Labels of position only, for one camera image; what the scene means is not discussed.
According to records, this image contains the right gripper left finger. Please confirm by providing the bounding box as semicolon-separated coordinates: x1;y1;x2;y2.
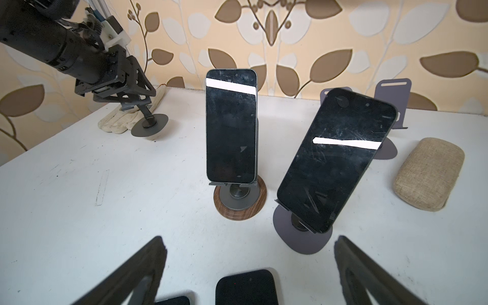
75;236;167;304

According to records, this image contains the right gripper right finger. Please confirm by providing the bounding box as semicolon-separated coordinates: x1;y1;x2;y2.
334;236;425;304

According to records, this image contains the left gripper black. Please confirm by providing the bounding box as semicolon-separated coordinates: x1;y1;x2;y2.
74;45;156;103

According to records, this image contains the dark grey back stand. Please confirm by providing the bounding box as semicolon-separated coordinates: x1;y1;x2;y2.
121;95;169;137

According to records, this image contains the phone with green case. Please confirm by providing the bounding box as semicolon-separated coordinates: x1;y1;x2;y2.
155;296;191;305

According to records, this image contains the black phone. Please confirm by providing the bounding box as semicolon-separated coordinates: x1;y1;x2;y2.
277;88;398;233
215;269;279;305
205;69;257;184

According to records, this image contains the grey phone stand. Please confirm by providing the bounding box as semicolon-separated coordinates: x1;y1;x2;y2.
320;86;353;105

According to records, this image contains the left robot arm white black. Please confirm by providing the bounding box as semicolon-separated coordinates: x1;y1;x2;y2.
1;1;156;108

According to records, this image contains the lilac back right stand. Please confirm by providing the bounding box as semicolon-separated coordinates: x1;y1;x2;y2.
273;199;333;255

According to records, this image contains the beige work glove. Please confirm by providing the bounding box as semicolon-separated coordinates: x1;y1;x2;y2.
98;84;167;134

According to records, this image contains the beige oval sponge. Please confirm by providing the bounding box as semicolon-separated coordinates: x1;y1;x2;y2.
393;137;465;212

